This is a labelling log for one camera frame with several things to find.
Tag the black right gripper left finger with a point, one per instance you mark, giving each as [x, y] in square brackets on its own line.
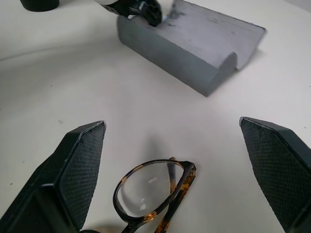
[73, 174]

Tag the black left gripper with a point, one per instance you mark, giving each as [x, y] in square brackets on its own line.
[143, 11]

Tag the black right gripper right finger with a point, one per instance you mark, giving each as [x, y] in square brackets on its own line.
[279, 170]

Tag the black cup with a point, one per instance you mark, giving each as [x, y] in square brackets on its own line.
[40, 4]

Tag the grey foam tray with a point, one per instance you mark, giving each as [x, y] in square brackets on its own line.
[184, 51]

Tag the tortoiseshell eyeglasses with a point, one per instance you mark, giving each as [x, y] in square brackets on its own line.
[150, 191]

